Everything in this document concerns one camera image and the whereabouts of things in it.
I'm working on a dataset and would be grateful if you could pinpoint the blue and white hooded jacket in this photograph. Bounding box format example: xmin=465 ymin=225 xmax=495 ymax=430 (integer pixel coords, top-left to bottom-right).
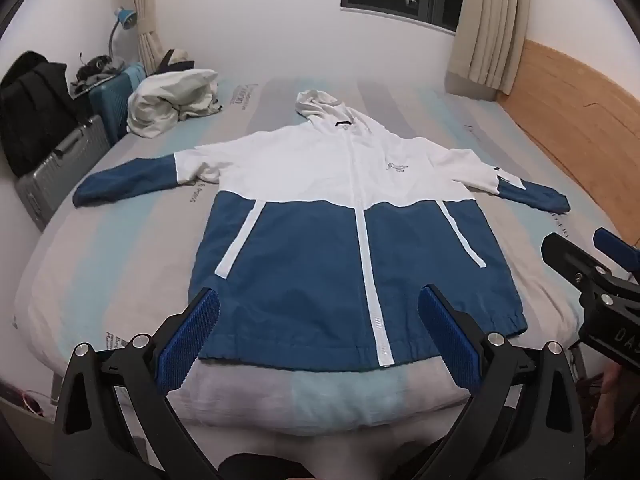
xmin=73 ymin=90 xmax=570 ymax=372

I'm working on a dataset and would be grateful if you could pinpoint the wooden headboard panel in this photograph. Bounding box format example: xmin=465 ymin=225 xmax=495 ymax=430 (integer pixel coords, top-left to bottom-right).
xmin=498 ymin=40 xmax=640 ymax=245

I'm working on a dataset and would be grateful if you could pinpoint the beige right curtain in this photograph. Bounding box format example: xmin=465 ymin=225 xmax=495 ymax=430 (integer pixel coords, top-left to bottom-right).
xmin=445 ymin=0 xmax=530 ymax=100

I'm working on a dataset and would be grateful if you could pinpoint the grey hard suitcase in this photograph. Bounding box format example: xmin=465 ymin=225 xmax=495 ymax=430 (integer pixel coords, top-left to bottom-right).
xmin=15 ymin=115 xmax=111 ymax=231

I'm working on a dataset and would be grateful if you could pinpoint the person's right hand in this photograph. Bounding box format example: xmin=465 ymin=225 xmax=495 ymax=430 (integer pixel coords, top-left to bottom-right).
xmin=591 ymin=362 xmax=624 ymax=445

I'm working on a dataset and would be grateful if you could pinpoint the clutter on teal suitcase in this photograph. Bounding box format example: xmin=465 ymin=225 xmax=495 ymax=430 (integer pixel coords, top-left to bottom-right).
xmin=70 ymin=55 xmax=126 ymax=96

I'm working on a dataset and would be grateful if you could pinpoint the blue desk lamp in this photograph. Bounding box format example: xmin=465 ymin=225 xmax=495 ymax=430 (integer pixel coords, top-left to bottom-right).
xmin=107 ymin=8 xmax=138 ymax=58

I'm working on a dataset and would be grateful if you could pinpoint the black backpack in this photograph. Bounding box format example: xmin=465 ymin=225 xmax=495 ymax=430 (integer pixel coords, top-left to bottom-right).
xmin=1 ymin=51 xmax=79 ymax=178

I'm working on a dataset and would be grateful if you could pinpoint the cream crumpled garment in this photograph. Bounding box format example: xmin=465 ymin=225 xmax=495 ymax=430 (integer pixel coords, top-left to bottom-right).
xmin=127 ymin=68 xmax=222 ymax=139

